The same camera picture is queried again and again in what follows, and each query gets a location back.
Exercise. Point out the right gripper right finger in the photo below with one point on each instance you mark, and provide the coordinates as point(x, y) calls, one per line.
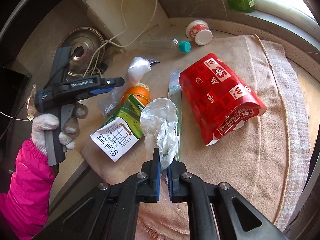
point(177, 191)

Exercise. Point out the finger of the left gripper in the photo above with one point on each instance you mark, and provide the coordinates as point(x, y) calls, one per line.
point(95, 92)
point(112, 82)

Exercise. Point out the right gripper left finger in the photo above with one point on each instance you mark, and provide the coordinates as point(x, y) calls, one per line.
point(154, 178)

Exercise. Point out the clear plastic bag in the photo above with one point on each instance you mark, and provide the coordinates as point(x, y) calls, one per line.
point(137, 69)

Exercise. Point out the orange peel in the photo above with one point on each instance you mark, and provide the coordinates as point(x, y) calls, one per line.
point(142, 95)

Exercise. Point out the green white milk carton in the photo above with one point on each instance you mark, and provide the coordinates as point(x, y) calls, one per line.
point(121, 131)

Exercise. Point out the white plastic wrapper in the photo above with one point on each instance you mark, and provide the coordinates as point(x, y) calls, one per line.
point(158, 122)

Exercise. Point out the clear bottle teal cap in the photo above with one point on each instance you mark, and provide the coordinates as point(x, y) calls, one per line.
point(166, 43)

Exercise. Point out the red snack bag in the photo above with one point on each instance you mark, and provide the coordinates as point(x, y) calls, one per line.
point(221, 102)

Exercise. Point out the red white yogurt cup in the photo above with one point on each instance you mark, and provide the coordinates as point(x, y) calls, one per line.
point(199, 32)

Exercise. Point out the corn cob piece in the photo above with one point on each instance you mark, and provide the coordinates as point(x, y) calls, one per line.
point(144, 86)

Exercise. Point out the blue white toothpaste tube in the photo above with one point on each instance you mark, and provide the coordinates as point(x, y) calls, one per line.
point(152, 61)

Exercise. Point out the pink left sleeve forearm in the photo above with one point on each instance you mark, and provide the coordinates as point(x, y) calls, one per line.
point(25, 207)

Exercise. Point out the white gloved left hand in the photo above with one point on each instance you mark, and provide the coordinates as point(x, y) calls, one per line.
point(49, 122)

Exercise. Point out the steel pot lid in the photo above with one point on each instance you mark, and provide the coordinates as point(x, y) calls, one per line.
point(87, 38)

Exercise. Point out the white cutting board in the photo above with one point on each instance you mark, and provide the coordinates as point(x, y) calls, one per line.
point(128, 21)

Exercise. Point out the beige towel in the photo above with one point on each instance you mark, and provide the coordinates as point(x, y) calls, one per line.
point(267, 160)

